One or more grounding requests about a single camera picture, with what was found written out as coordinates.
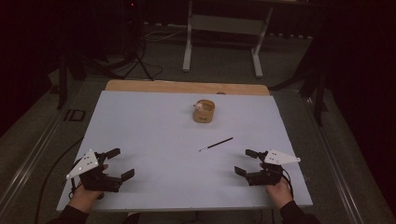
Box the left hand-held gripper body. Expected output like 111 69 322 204
65 148 123 193

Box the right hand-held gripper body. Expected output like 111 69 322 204
245 149 302 187

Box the black pen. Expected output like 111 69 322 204
198 136 234 153

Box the round wooden pen holder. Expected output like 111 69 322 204
191 99 217 124

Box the person's left hand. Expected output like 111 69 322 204
67 163 109 215

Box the person's right hand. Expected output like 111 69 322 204
259 162 294 210

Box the white table board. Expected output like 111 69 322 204
56 90 314 213

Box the black floor socket plate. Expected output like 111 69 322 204
63 108 87 122

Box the dark metal stand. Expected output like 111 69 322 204
269 18 330 127
49 34 87 110

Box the wooden table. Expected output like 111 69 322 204
105 79 271 96

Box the black tripod stand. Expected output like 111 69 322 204
122 0 155 82

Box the grey metal stand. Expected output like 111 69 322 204
182 0 309 79

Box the black cable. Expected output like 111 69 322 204
33 136 85 224
281 169 295 200

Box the white cable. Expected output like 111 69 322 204
143 28 188 43

